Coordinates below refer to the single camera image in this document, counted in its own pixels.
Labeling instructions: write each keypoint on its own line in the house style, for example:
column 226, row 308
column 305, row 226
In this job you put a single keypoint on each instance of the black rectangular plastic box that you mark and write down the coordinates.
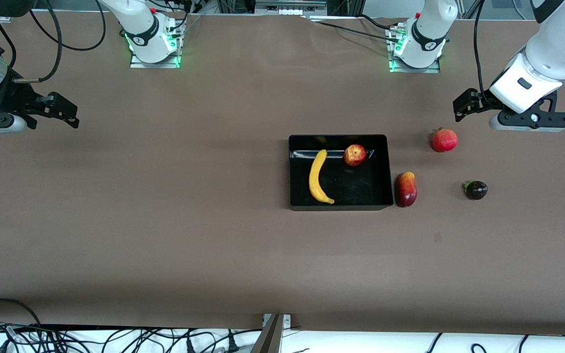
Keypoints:
column 356, row 189

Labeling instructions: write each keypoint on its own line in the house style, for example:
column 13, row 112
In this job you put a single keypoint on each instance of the grey device with ports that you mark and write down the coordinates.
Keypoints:
column 290, row 6

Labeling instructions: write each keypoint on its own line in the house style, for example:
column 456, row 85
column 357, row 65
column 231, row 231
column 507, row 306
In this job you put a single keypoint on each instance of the dark purple mangosteen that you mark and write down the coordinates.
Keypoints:
column 476, row 190

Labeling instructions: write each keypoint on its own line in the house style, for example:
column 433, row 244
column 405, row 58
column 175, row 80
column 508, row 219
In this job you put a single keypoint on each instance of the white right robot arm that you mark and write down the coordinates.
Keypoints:
column 140, row 29

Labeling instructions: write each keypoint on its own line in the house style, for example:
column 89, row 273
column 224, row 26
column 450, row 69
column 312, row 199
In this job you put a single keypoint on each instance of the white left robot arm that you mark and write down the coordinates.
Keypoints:
column 557, row 49

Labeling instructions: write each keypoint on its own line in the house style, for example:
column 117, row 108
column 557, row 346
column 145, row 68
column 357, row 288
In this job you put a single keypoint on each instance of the grey metal bar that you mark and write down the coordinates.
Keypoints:
column 270, row 338

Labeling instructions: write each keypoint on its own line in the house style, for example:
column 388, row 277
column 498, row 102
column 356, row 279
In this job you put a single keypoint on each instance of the yellow banana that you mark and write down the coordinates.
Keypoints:
column 316, row 181

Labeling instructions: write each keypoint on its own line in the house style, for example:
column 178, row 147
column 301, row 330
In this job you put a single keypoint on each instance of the red yellow apple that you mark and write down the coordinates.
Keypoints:
column 354, row 155

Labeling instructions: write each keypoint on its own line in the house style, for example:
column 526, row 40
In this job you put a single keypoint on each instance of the red pomegranate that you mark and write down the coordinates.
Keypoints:
column 444, row 140

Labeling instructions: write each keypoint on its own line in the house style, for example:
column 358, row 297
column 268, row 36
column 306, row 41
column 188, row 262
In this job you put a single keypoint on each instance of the red mango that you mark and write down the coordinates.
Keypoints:
column 406, row 190

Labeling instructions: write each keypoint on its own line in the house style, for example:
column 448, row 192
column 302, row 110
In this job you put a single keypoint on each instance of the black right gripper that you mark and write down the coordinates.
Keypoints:
column 17, row 94

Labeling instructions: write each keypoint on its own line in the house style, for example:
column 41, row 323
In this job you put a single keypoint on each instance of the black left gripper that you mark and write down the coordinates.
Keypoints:
column 484, row 100

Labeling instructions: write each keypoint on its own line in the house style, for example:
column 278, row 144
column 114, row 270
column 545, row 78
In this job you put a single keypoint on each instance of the small metal edge bracket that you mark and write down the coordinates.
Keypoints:
column 287, row 319

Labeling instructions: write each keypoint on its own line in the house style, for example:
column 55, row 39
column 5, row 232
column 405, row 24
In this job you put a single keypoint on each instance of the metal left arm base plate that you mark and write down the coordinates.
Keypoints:
column 434, row 66

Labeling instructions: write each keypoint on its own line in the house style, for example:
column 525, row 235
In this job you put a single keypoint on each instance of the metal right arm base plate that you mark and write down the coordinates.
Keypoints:
column 138, row 63

